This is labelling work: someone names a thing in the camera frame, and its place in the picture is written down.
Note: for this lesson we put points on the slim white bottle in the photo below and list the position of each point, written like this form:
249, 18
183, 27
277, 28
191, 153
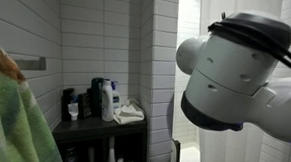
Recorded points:
91, 157

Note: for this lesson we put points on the grey plastic bottle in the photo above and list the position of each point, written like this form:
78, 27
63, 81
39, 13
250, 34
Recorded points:
70, 161

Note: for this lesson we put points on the small white cup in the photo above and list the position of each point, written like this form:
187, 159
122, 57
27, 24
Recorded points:
73, 111

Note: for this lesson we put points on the dark flat bottle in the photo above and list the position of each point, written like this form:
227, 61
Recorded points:
84, 106

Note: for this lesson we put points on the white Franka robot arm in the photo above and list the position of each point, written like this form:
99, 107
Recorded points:
232, 76

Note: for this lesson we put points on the black shampoo bottle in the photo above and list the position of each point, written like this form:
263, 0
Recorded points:
66, 98

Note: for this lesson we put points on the white shower curtain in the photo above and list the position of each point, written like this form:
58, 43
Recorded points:
215, 7

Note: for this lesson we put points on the green patterned towel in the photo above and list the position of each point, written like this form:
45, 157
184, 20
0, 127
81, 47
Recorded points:
17, 124

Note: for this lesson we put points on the black shelf unit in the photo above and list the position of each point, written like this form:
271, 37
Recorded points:
94, 128

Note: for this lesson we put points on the tall dark teal bottle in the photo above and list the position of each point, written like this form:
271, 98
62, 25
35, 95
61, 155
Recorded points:
97, 93

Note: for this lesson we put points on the small blue pump bottle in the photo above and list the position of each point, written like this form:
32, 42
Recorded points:
116, 97

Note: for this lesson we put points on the tall white bottle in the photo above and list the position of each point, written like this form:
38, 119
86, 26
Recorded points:
111, 153

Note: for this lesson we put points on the white lotion bottle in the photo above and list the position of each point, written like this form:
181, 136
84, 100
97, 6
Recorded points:
107, 99

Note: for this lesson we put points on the white folded cloth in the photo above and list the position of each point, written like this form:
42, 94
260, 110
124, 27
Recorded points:
128, 113

